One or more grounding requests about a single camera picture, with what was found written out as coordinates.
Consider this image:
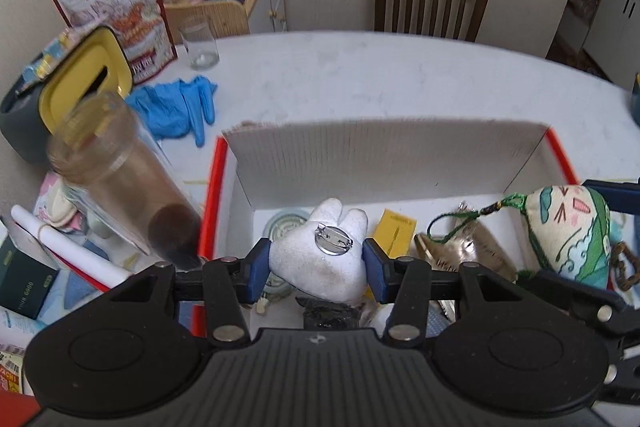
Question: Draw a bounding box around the white paper roll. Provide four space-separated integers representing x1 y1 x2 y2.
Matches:
11 205 132 289

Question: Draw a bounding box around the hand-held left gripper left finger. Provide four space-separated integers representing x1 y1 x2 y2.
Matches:
107 237 272 343

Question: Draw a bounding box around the blue yellow snack packet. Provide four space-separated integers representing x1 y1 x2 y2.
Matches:
25 28 90 81

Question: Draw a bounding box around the black crumpled wrapper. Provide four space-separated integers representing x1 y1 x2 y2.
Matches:
301 298 362 331

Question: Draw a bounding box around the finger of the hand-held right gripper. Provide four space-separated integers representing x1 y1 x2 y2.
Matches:
520 269 640 408
580 178 640 215

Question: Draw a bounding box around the blue rubber glove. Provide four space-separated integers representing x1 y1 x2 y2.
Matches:
180 76 218 148
125 82 193 142

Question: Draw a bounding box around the yellow card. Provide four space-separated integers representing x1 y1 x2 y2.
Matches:
370 208 418 255

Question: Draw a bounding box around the embroidered sachet with green cord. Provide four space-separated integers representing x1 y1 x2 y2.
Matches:
427 184 613 283

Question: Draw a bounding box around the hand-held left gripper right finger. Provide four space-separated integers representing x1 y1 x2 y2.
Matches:
363 238 526 343

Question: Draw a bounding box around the red cardboard box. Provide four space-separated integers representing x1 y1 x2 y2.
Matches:
197 119 601 333

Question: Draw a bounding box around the dark green box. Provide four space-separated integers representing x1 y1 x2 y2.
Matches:
0 237 61 320

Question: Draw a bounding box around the white plush hand brooch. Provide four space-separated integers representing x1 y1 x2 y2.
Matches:
269 197 370 300

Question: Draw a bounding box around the clear drinking glass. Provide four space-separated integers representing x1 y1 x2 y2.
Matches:
178 18 221 70

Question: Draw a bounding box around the white cupboard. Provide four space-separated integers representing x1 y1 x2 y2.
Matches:
582 0 640 75

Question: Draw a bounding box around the dark tissue box yellow lid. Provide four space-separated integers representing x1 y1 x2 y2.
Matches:
0 26 136 165

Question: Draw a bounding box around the brown bead string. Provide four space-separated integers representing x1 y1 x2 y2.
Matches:
612 242 640 293

